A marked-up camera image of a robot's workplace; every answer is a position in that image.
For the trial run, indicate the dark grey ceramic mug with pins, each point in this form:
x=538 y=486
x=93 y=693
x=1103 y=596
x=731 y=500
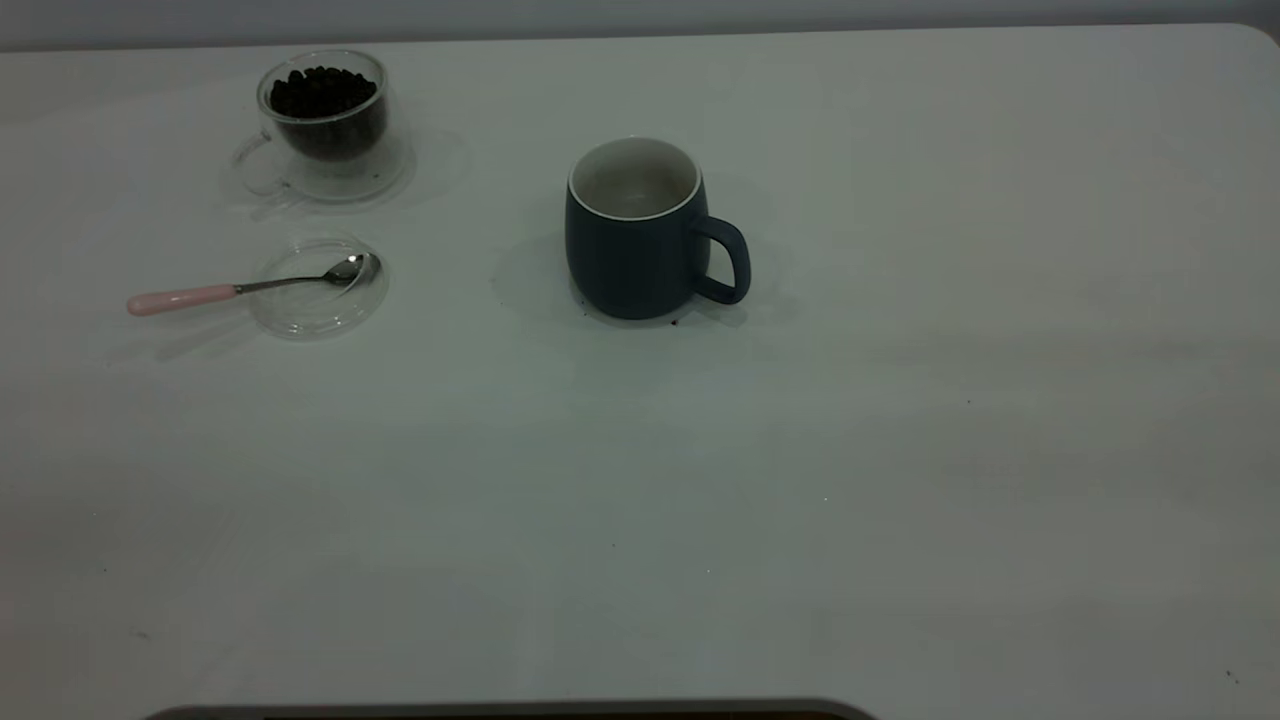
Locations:
x=630 y=265

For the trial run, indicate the clear glass cup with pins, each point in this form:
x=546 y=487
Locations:
x=325 y=110

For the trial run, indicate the dark coffee beans pile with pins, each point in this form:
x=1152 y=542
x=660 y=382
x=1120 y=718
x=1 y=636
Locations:
x=320 y=95

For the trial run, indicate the clear glass saucer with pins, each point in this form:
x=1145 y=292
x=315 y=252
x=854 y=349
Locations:
x=385 y=180

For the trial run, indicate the clear glass round dish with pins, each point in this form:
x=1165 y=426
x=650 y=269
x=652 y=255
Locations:
x=310 y=310

